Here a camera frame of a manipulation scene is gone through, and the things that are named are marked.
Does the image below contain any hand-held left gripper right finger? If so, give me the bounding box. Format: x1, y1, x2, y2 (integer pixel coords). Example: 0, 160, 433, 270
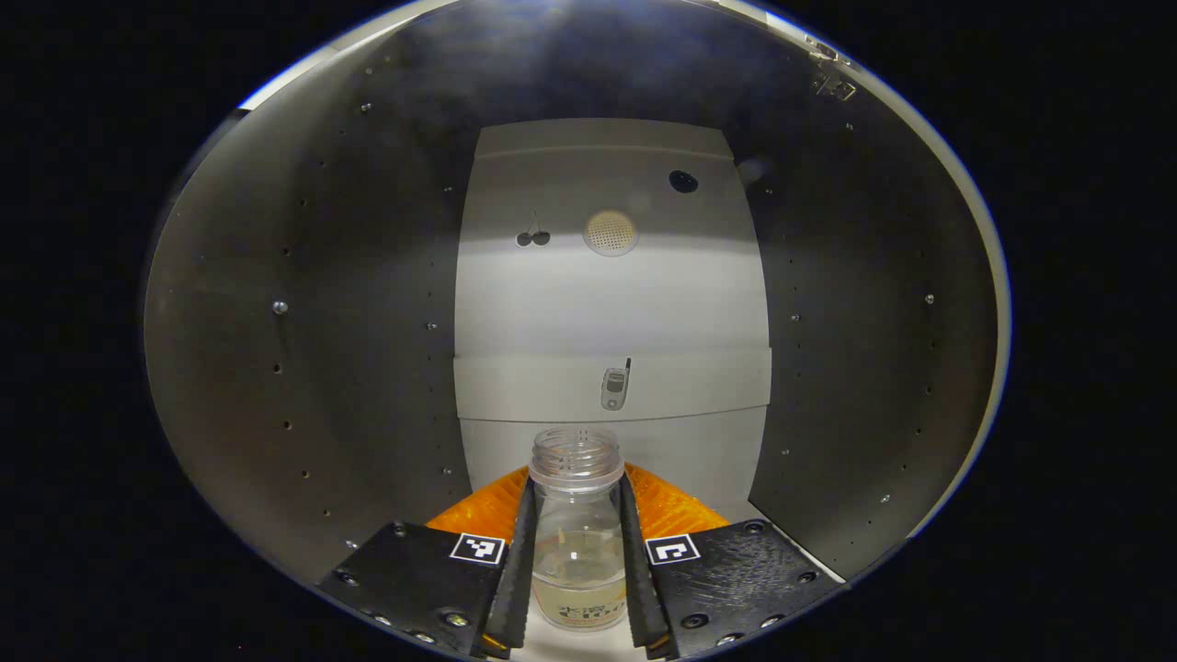
618, 462, 847, 661

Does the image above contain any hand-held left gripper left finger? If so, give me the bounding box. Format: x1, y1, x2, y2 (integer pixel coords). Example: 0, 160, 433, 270
317, 464, 539, 661

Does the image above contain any clear plastic bottle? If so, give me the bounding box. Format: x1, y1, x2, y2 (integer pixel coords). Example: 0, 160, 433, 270
529, 426, 632, 633

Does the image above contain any dark grey cabinet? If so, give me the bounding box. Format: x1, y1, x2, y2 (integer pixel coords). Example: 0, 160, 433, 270
143, 0, 1012, 589

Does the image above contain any metal door hinge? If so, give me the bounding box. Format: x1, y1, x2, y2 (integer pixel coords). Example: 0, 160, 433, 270
807, 35, 861, 102

